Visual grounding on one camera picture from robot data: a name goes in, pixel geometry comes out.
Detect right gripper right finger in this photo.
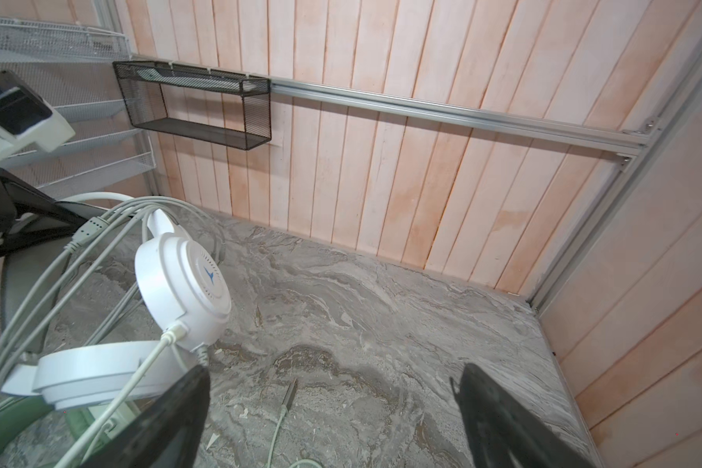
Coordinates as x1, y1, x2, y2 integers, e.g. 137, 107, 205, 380
450, 363, 591, 467

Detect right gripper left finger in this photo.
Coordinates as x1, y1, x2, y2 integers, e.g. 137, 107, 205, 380
81, 365, 211, 467

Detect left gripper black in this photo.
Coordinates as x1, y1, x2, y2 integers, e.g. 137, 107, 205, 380
0, 168, 105, 259

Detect green headphones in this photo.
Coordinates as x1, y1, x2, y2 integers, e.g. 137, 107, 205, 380
0, 397, 105, 467

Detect white headphones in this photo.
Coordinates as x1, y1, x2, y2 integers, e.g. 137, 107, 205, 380
0, 196, 232, 410

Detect black mesh basket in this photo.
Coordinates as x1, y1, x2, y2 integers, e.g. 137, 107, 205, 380
113, 60, 272, 150

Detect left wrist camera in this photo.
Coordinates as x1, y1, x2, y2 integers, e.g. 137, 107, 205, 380
0, 70, 75, 163

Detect white wire mesh shelf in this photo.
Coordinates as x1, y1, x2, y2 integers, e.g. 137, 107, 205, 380
0, 18, 157, 199

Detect aluminium frame bar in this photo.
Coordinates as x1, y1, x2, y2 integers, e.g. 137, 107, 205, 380
271, 78, 651, 157

